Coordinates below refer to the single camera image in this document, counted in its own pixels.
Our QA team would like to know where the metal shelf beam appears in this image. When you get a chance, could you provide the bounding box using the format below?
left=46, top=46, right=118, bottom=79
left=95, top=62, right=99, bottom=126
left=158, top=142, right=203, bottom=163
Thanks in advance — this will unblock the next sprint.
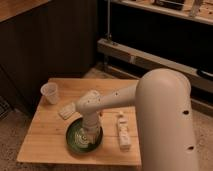
left=97, top=38, right=213, bottom=93

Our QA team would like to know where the upper wooden shelf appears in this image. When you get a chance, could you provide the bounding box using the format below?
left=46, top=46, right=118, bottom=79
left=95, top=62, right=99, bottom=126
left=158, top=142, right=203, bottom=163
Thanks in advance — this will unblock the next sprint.
left=112, top=0, right=213, bottom=26

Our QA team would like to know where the vertical metal pole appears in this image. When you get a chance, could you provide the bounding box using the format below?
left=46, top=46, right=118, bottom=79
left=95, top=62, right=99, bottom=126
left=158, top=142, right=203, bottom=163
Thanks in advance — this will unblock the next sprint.
left=107, top=0, right=111, bottom=41

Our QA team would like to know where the green ceramic bowl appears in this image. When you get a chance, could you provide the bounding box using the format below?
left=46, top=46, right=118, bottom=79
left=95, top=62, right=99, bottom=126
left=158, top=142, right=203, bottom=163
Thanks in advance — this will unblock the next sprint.
left=66, top=118, right=103, bottom=154

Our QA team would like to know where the clear plastic cup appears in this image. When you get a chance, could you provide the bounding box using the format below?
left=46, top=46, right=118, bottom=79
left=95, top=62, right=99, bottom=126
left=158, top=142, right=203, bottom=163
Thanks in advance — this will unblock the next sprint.
left=40, top=82, right=59, bottom=105

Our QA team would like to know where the white remote control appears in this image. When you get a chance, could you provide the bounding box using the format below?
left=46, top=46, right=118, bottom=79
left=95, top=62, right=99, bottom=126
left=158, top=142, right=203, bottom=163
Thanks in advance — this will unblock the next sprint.
left=116, top=111, right=131, bottom=150

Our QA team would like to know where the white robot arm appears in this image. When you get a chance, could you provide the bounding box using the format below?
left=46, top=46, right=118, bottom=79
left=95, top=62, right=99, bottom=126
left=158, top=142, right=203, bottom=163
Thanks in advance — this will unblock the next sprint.
left=76, top=68, right=199, bottom=171

